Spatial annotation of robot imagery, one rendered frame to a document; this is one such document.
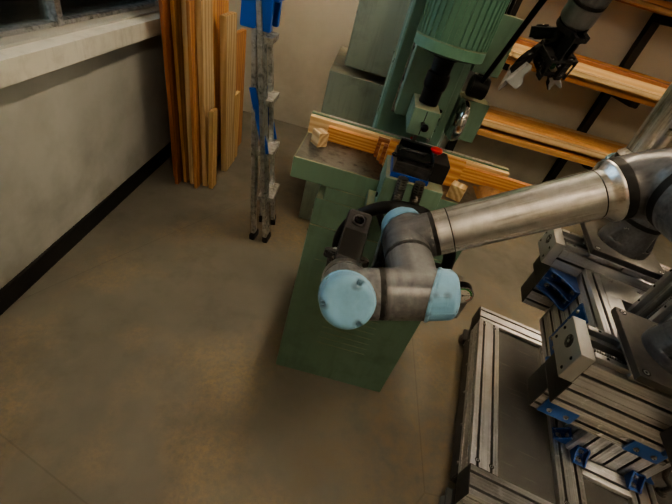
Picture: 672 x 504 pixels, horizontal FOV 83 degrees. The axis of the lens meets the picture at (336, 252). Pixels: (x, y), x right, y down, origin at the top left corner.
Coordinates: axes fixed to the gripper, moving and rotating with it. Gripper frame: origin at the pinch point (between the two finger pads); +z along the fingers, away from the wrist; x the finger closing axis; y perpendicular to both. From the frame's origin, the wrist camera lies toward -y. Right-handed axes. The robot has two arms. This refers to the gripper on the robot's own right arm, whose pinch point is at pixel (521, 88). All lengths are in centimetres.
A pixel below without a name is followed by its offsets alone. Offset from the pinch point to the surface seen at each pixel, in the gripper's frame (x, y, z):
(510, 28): -2.6, -14.0, -7.4
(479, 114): -5.8, -2.8, 12.0
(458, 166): -19.7, 17.8, 9.7
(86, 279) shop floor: -150, 4, 95
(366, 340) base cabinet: -40, 50, 66
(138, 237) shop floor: -136, -23, 109
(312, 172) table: -59, 15, 13
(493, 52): -5.3, -12.1, -1.7
